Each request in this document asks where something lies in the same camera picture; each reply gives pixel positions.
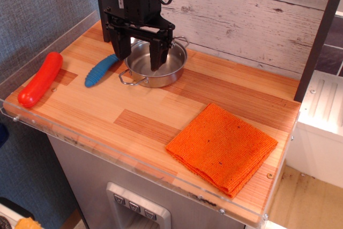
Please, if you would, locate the clear acrylic edge guard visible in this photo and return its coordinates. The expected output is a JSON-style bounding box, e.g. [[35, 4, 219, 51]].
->
[[1, 12, 300, 228]]

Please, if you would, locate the stainless steel pot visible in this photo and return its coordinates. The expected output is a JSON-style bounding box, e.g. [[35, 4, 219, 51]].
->
[[119, 36, 189, 88]]

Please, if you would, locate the grey toy fridge cabinet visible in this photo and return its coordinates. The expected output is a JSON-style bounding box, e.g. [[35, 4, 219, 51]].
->
[[48, 136, 245, 228]]

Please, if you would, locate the orange folded cloth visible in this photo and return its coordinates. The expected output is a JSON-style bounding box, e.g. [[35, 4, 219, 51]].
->
[[166, 104, 278, 198]]

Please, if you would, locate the yellow object bottom left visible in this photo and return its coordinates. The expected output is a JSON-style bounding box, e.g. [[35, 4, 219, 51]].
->
[[14, 217, 43, 229]]

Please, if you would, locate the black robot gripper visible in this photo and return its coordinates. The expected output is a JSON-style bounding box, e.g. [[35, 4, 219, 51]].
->
[[105, 0, 175, 71]]

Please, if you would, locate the red plastic sausage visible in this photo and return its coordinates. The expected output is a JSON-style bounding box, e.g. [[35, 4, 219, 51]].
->
[[18, 52, 63, 108]]

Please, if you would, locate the white toy sink unit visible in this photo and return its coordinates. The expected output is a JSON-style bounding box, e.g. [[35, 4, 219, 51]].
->
[[284, 11, 343, 189]]

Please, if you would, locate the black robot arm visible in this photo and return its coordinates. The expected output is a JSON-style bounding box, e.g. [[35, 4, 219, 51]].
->
[[105, 0, 175, 71]]

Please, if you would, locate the blue handled metal spoon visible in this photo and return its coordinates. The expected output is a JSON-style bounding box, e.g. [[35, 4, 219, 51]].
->
[[84, 54, 119, 87]]

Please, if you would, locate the dark right shelf post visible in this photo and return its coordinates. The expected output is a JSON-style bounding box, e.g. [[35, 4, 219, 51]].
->
[[294, 0, 340, 102]]

